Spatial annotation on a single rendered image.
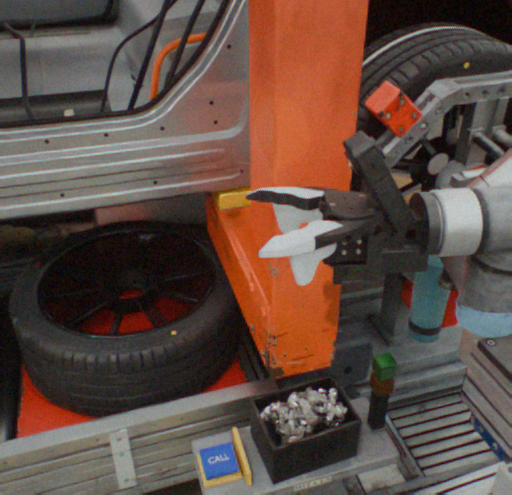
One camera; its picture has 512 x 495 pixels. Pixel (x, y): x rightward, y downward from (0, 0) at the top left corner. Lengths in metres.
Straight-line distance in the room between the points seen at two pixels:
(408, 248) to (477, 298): 0.12
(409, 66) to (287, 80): 0.48
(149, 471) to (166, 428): 0.15
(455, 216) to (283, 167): 0.50
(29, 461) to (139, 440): 0.25
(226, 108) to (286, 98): 0.59
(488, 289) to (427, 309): 0.82
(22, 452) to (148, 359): 0.34
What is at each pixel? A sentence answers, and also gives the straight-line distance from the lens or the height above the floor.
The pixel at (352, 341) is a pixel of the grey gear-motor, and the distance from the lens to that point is 1.71.
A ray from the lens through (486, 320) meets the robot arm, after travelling 0.77.
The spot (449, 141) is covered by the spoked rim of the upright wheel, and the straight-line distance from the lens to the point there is 1.60.
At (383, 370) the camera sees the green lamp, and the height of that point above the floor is 0.65.
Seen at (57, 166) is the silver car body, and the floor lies 0.89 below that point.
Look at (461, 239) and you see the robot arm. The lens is 0.67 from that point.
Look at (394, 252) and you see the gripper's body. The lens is 0.67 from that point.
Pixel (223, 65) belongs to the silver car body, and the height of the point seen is 1.10.
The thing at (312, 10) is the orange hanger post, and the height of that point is 1.35.
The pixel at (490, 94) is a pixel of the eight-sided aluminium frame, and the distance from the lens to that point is 1.47.
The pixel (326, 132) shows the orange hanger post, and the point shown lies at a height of 1.13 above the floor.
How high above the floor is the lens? 1.57
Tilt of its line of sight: 33 degrees down
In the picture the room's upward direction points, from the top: straight up
